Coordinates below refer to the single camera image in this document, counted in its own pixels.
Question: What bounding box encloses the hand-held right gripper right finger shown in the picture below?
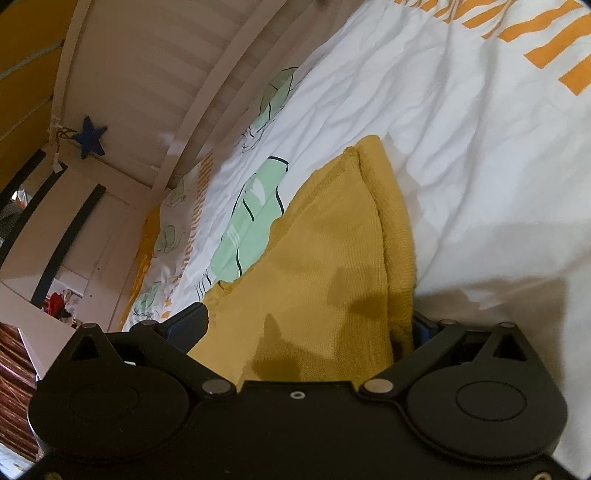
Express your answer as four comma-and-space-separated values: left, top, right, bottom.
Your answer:
358, 310, 529, 400

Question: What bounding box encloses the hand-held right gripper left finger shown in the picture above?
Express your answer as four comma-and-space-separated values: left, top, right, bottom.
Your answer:
68, 302, 236, 399

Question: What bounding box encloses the mustard yellow knit garment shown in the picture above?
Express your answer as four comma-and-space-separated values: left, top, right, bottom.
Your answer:
187, 135, 419, 387

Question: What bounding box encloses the orange bed sheet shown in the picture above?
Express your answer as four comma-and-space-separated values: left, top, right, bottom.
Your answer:
121, 205, 162, 331

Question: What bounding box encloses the white wardrobe with black strips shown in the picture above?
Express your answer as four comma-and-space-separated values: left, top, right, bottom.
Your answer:
0, 142, 160, 326

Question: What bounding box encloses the white board panel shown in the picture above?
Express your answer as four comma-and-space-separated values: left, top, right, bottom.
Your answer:
0, 281, 77, 376

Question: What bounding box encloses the white printed duvet cover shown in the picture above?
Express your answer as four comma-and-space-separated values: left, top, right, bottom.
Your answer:
122, 0, 591, 464

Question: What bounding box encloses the brown patterned cloth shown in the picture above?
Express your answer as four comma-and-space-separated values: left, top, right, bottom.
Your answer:
0, 322, 38, 463

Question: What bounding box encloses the blue star decoration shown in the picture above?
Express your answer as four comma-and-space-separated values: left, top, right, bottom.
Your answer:
79, 115, 108, 160

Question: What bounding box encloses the light wooden bed frame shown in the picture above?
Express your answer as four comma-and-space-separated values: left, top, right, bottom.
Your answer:
48, 0, 370, 195

